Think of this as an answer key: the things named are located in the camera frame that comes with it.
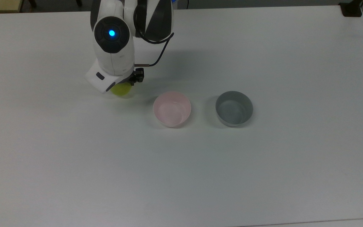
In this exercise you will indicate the pink bowl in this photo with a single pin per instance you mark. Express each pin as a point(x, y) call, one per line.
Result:
point(172, 109)

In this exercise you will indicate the grey bowl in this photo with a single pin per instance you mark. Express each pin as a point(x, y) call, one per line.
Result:
point(234, 109)

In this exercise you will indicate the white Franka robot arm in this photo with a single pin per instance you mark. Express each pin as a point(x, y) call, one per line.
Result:
point(115, 47)

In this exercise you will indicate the black table clamp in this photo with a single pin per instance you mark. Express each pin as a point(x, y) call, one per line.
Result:
point(351, 9)

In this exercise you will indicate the green pear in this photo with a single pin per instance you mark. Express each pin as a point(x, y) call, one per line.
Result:
point(121, 90)

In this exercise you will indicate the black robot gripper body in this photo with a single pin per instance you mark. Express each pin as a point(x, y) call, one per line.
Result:
point(138, 76)

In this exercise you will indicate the black chair leg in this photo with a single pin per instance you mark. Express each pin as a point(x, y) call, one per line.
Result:
point(32, 3)

